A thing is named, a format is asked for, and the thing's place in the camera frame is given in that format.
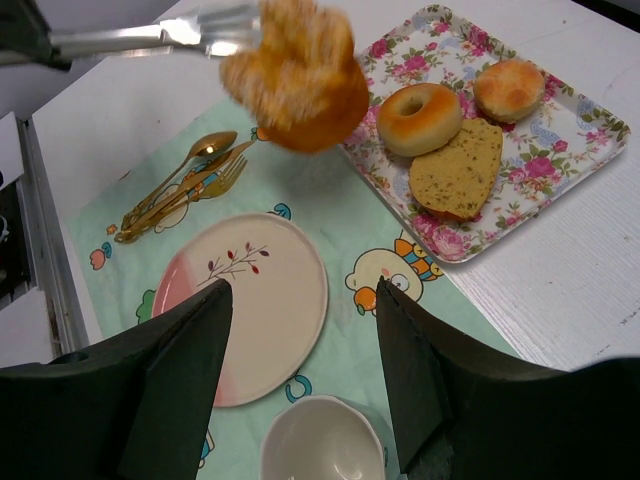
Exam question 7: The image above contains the bagel ring bread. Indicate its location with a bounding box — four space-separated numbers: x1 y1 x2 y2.
376 83 463 157

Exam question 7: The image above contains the aluminium frame rail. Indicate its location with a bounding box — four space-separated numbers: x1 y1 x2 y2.
17 120 90 354

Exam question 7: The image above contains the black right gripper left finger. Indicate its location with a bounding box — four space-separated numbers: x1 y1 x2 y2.
1 280 233 479

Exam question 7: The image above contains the round bread roll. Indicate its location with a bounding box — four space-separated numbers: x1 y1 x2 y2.
473 58 545 123

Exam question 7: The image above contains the gold fork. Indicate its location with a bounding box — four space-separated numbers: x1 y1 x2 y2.
115 153 247 244

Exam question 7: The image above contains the floral rectangular tray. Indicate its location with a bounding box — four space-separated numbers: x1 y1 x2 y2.
343 5 631 263

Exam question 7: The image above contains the mint cartoon placemat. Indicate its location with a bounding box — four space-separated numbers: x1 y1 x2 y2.
68 102 509 479

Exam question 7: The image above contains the dark green mug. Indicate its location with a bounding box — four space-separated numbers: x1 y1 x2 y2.
259 395 402 480

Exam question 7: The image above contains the tong finger of the silver left gripper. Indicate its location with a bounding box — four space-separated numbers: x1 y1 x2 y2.
49 3 260 59

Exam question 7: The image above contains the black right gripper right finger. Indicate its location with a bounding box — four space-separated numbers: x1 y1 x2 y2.
376 279 639 479

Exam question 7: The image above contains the gold knife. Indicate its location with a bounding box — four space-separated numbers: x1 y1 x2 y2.
138 140 254 228

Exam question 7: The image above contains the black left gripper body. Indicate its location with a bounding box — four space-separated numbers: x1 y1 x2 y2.
1 0 72 70

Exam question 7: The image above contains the orange bundt bread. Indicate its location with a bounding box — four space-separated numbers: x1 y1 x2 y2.
219 1 369 153

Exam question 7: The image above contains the herb bread slice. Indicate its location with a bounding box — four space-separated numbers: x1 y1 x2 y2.
408 118 503 221

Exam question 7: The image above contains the gold spoon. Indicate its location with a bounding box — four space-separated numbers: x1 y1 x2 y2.
119 131 237 236

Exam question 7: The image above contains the pink white ceramic plate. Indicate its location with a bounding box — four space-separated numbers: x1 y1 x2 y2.
151 213 328 407

